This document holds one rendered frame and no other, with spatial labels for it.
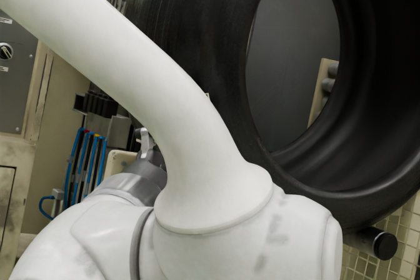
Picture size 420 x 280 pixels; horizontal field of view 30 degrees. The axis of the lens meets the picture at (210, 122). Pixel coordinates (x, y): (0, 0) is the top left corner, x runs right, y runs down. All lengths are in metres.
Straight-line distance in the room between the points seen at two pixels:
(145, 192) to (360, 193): 0.48
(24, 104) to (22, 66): 0.08
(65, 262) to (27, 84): 1.08
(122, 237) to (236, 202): 0.12
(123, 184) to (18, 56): 0.95
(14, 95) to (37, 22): 1.12
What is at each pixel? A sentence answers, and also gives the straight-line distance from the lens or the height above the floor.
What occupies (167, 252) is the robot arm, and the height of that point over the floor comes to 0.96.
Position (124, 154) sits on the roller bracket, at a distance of 1.38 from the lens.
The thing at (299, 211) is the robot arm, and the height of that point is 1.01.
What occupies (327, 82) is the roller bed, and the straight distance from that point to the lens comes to 1.72.
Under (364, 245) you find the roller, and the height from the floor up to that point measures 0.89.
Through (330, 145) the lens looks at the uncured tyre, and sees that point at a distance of 1.48.
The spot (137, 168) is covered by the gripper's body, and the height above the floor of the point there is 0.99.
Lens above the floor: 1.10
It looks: 3 degrees down
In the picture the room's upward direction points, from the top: 11 degrees clockwise
